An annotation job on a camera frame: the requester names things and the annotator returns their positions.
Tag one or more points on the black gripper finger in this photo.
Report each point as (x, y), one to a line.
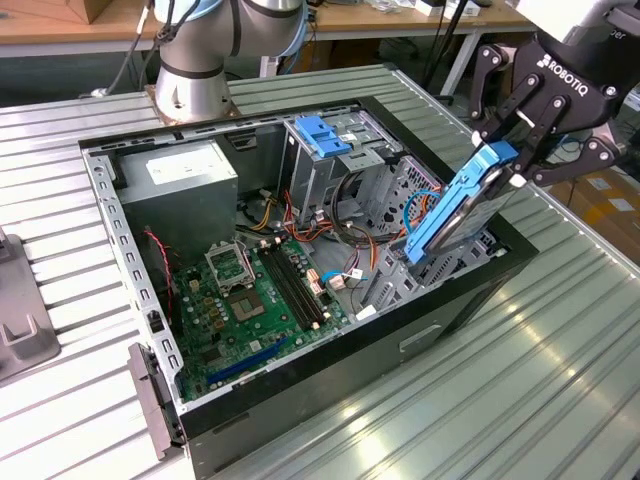
(482, 85)
(575, 167)

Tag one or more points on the hard disk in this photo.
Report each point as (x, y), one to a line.
(450, 220)

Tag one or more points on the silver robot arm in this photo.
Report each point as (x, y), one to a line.
(190, 65)

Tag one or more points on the metal disk bay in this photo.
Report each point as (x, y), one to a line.
(400, 290)

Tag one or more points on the black tripod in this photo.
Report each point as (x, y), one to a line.
(449, 60)

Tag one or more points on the large cardboard box with labels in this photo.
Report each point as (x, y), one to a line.
(610, 225)

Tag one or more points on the small white box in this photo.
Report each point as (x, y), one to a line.
(430, 7)

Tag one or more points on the wooden workbench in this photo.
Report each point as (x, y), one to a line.
(390, 20)

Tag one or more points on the blue plastic drive latch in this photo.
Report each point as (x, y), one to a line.
(332, 147)
(310, 127)

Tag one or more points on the metal optical drive cage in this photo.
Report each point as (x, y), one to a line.
(310, 180)

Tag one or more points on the black RAM slot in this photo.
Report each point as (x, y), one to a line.
(290, 290)
(302, 280)

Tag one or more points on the black open PC case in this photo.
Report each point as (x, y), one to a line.
(350, 370)

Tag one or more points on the CPU socket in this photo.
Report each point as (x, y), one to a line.
(246, 307)

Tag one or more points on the grey power supply unit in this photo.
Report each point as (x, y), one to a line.
(180, 210)

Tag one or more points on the green motherboard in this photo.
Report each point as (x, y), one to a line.
(260, 330)

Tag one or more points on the blue expansion slot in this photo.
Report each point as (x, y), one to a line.
(245, 364)

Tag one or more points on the brown cardboard box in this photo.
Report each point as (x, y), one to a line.
(95, 10)

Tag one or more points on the black case lock tab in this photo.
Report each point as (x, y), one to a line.
(156, 322)

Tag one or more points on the grey case side latch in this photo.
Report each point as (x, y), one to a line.
(150, 400)

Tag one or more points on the grey parts rack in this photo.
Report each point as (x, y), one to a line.
(20, 300)

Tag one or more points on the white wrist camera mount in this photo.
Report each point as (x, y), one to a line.
(555, 17)

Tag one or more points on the brown arm base plate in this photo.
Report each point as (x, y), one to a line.
(150, 95)

